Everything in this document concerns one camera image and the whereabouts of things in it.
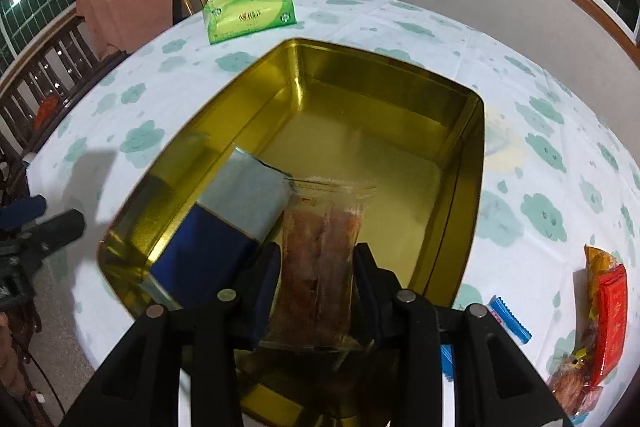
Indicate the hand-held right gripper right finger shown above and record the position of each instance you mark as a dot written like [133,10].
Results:
[365,292]

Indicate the orange snack packet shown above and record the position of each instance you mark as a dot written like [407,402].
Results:
[597,267]

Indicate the small orange object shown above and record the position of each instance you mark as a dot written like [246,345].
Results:
[46,109]

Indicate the blue white candy packet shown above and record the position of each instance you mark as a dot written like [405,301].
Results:
[446,359]
[507,319]

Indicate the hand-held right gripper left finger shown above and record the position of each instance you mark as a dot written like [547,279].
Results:
[269,287]

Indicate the clear bag of brown snacks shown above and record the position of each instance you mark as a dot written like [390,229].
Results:
[572,382]

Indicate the dark wooden bench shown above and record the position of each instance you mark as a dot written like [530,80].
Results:
[45,72]

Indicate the blue and silver snack packet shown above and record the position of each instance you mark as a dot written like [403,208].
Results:
[225,227]

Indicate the gold metal tin box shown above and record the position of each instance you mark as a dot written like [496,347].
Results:
[350,132]

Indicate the clear packet of orange snacks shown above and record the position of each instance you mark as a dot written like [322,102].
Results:
[320,267]

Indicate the red snack packet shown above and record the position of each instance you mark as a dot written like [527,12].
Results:
[612,322]

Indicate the cloud print tablecloth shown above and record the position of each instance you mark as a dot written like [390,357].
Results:
[400,22]

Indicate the green tissue pack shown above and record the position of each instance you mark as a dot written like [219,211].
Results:
[247,14]

